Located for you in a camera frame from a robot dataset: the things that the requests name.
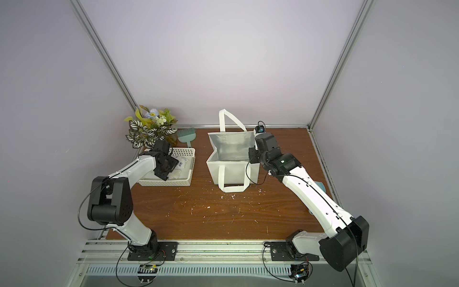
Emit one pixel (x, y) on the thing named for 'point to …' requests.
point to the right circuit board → (299, 272)
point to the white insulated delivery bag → (228, 164)
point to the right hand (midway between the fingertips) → (255, 144)
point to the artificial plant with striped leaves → (147, 125)
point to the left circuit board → (147, 273)
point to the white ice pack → (176, 172)
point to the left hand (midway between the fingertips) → (177, 165)
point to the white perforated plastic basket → (181, 176)
